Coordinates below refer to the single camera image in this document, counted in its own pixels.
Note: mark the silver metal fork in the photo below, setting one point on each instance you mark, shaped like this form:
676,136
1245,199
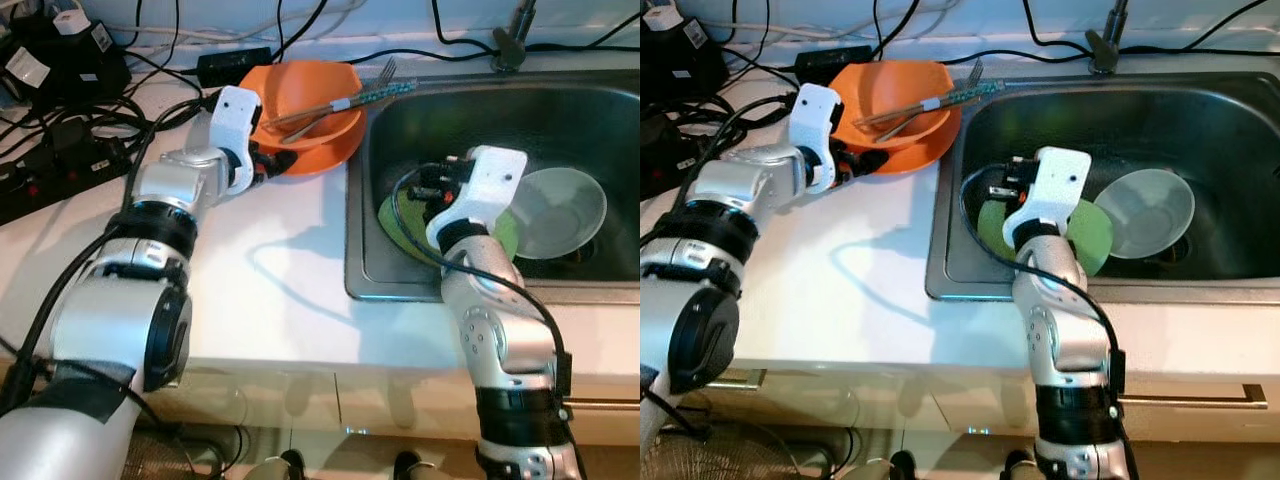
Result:
387,70
975,72

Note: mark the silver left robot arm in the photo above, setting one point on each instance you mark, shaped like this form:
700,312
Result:
110,320
690,290

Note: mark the orange plastic plate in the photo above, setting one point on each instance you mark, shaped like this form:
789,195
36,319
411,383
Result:
330,160
920,160

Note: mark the green plastic plate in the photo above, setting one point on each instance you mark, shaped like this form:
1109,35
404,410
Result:
400,230
1095,240

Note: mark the stainless steel sink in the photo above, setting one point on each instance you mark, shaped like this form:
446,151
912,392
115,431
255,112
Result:
500,120
1100,120

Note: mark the small black power adapter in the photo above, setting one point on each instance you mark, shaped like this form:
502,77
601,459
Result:
830,62
230,65

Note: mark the translucent grey bowl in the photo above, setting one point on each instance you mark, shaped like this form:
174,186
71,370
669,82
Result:
555,210
1145,210

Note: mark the metal sink faucet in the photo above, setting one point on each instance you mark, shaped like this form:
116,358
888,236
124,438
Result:
1105,50
512,50

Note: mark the black power strip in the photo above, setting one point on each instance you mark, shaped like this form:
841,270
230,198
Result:
50,175
665,160

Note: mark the black charger with white labels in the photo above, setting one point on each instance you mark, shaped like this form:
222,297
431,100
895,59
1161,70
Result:
60,65
680,60

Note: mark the white plug adapter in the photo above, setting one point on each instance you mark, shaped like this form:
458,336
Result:
72,20
664,17

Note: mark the black robot right foot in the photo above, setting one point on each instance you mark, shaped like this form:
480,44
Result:
408,466
1018,466

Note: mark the black robot foot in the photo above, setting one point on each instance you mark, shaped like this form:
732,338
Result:
1018,466
408,466
290,466
903,466

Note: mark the black robot left foot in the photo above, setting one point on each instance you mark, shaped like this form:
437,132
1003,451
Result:
903,466
290,466

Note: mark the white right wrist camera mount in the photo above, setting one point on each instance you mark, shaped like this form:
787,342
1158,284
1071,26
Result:
485,185
1055,190

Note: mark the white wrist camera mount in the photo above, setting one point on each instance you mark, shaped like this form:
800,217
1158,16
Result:
485,185
1055,190
818,115
235,115

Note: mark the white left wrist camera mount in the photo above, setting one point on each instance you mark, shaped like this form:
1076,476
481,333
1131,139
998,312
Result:
235,115
818,115

